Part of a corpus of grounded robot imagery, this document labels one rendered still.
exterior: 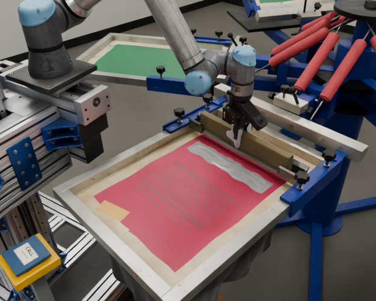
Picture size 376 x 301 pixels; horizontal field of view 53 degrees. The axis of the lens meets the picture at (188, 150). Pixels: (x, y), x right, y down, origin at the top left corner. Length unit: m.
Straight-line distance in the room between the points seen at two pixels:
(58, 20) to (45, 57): 0.13
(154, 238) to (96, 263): 0.97
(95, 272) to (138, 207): 0.86
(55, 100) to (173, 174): 0.48
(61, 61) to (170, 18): 0.45
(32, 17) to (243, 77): 0.68
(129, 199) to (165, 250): 0.25
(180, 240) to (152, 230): 0.09
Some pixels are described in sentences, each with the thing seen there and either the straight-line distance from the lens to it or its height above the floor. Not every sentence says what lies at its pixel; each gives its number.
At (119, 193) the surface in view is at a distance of 1.28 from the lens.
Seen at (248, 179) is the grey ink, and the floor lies 0.96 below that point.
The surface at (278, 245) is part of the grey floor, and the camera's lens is 2.39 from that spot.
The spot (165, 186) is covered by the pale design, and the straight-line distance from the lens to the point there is 1.29.
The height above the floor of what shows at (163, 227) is 0.96.
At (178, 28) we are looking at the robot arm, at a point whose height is 1.46.
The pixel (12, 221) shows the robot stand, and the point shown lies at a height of 0.74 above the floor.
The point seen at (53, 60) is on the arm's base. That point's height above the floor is 1.32.
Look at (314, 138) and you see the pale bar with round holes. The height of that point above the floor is 1.01.
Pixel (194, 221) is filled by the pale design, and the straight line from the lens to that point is 1.17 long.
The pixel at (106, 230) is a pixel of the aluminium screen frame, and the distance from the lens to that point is 1.13.
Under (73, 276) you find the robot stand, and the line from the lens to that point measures 2.05.
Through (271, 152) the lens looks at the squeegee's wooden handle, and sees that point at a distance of 1.30.
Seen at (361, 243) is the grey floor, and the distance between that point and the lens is 2.55.
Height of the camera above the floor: 1.81
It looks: 37 degrees down
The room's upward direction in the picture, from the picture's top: 1 degrees counter-clockwise
